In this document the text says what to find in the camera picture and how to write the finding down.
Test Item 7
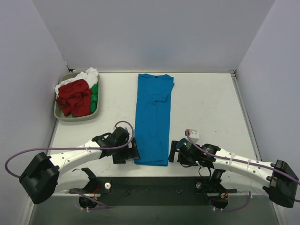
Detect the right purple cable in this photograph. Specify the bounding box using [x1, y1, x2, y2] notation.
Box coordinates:
[184, 128, 300, 213]

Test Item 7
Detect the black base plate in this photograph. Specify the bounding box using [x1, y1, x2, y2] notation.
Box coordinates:
[70, 176, 229, 206]

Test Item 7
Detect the purple cable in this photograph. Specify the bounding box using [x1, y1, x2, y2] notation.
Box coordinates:
[184, 128, 300, 213]
[5, 120, 135, 210]

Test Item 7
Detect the white t shirt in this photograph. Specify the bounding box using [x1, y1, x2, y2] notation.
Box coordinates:
[54, 67, 99, 96]

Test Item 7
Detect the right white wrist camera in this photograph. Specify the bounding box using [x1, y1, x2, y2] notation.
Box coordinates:
[187, 129, 199, 143]

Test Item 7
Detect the aluminium front rail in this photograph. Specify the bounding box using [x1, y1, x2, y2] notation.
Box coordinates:
[28, 176, 253, 197]

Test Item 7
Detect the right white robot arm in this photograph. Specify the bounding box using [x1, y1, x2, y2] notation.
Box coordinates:
[169, 138, 300, 208]

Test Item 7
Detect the blue t shirt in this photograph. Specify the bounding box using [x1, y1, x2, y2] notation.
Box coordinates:
[135, 74, 174, 166]

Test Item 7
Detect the green t shirt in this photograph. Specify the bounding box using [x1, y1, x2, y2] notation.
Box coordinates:
[90, 83, 99, 114]

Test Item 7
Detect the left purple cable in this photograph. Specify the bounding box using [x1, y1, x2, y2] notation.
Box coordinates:
[5, 120, 135, 210]

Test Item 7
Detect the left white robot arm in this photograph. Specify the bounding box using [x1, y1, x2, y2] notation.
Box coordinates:
[19, 127, 139, 204]

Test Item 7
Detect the red t shirt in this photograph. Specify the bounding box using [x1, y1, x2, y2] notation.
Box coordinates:
[56, 79, 92, 117]

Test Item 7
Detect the grey plastic bin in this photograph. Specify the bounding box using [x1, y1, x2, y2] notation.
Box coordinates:
[54, 71, 100, 122]

